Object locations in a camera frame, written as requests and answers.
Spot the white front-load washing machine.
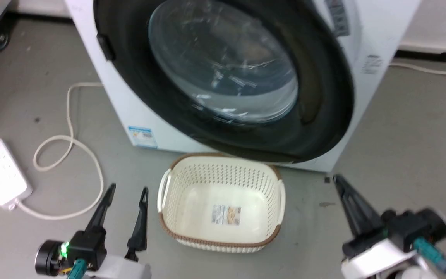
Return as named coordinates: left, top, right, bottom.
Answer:
left=64, top=0, right=423, bottom=173

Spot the blue energy label sticker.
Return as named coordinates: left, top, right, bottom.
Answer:
left=127, top=126, right=158, bottom=149

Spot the white power strip cable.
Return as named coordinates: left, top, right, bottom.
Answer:
left=14, top=82, right=105, bottom=221

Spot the paper label in basket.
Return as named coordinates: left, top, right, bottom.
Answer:
left=212, top=205, right=242, bottom=226

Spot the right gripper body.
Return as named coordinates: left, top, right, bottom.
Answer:
left=341, top=208, right=446, bottom=279

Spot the grey text sticker on washer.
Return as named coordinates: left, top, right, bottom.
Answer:
left=325, top=0, right=352, bottom=38

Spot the black round glass washer door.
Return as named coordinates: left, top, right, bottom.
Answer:
left=93, top=0, right=355, bottom=164

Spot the teal connector cable gripper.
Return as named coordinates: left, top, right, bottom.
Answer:
left=68, top=259, right=87, bottom=279
left=413, top=237, right=446, bottom=273

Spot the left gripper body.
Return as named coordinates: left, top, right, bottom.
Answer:
left=34, top=227, right=152, bottom=279

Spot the white floor cable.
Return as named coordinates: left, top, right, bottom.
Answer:
left=387, top=62, right=446, bottom=80

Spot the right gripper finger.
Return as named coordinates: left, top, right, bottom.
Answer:
left=332, top=179, right=374, bottom=240
left=334, top=174, right=384, bottom=234

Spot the white power strip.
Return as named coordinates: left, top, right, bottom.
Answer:
left=0, top=138, right=33, bottom=208

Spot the cream perforated plastic laundry basket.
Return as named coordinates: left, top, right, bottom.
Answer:
left=157, top=153, right=286, bottom=254

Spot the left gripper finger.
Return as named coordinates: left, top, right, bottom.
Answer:
left=85, top=183, right=117, bottom=235
left=125, top=187, right=149, bottom=262

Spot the teal connector cable left gripper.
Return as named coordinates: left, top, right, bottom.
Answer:
left=68, top=259, right=87, bottom=279

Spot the teal connector cable right gripper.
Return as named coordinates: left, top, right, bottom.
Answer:
left=413, top=237, right=446, bottom=273

